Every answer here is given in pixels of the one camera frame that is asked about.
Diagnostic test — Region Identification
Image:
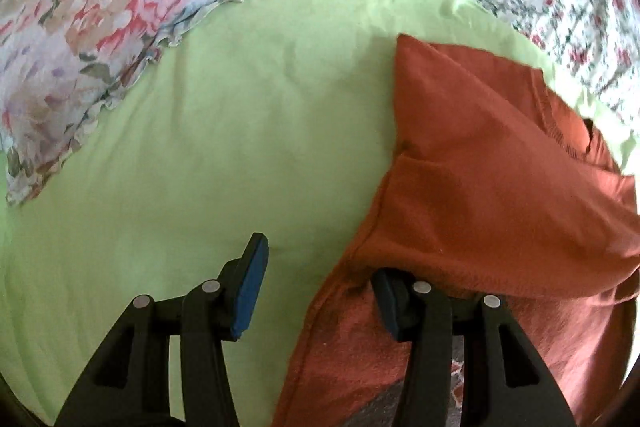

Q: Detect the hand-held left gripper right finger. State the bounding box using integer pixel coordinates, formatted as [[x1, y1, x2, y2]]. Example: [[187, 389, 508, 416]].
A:
[[372, 268, 576, 427]]

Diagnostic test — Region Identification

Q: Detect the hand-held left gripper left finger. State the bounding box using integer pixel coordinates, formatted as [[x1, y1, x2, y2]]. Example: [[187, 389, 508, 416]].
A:
[[54, 233, 270, 427]]

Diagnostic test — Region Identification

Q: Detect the rust red small garment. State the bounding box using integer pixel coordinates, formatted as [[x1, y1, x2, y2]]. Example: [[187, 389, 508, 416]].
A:
[[270, 34, 640, 427]]

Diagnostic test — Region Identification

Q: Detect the light green bed sheet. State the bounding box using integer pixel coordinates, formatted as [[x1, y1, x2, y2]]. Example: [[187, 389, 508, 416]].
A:
[[0, 0, 636, 427]]

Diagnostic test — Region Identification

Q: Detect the purple pink floral pillow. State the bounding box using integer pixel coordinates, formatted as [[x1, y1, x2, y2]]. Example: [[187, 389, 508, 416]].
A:
[[0, 0, 258, 208]]

